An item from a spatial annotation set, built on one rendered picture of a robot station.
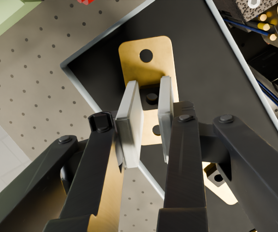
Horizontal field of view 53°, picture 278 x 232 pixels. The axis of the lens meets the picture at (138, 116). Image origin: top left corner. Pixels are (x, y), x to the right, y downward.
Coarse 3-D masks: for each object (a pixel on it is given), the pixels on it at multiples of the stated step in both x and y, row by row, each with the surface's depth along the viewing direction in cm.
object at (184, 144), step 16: (176, 128) 12; (192, 128) 12; (176, 144) 11; (192, 144) 11; (176, 160) 10; (192, 160) 10; (176, 176) 9; (192, 176) 9; (176, 192) 8; (192, 192) 8; (160, 208) 7; (176, 208) 7; (192, 208) 7; (160, 224) 7; (176, 224) 7; (192, 224) 7
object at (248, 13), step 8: (216, 0) 40; (224, 0) 33; (232, 0) 29; (240, 0) 28; (248, 0) 28; (256, 0) 28; (264, 0) 28; (272, 0) 28; (224, 8) 38; (232, 8) 31; (240, 8) 28; (248, 8) 28; (256, 8) 28; (264, 8) 28; (232, 16) 33; (240, 16) 29; (248, 16) 28
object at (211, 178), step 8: (208, 168) 28; (216, 168) 27; (208, 176) 28; (216, 176) 29; (208, 184) 29; (216, 184) 28; (224, 184) 29; (216, 192) 29; (224, 192) 29; (224, 200) 30; (232, 200) 30
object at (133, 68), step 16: (128, 48) 20; (144, 48) 20; (160, 48) 20; (128, 64) 20; (144, 64) 20; (160, 64) 20; (128, 80) 21; (144, 80) 21; (144, 96) 20; (176, 96) 21; (144, 112) 22; (144, 128) 22; (144, 144) 23
